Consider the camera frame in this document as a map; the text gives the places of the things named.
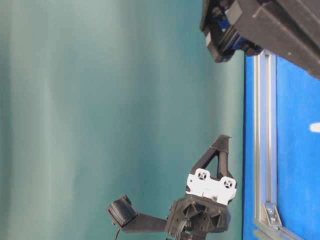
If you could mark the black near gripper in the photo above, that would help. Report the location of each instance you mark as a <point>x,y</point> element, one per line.
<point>288,28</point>

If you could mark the metal corner bracket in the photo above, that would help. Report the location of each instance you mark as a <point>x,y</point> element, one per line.
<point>272,216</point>

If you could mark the black white far gripper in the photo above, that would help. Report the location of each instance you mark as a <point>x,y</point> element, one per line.
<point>204,208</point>

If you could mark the black far wrist camera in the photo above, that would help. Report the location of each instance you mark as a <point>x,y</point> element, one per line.
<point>130,221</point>

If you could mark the aluminium extrusion frame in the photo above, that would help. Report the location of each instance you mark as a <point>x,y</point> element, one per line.
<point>265,146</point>

